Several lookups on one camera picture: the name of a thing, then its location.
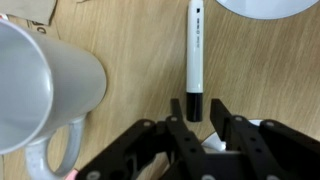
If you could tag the pink sticky note near mug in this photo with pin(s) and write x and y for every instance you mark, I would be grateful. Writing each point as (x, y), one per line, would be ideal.
(72, 175)

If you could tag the white marker pen black cap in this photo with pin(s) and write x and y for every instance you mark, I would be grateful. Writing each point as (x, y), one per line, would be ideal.
(194, 81)

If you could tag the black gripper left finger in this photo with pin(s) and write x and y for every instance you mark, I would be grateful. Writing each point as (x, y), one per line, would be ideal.
(176, 111)

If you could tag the white mug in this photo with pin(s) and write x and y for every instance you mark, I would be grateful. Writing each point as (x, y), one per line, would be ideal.
(45, 84)

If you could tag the white deep plate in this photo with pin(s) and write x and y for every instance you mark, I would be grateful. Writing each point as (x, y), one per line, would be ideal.
(267, 9)

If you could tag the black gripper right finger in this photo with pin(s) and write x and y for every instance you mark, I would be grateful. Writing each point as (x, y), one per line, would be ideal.
(220, 118)

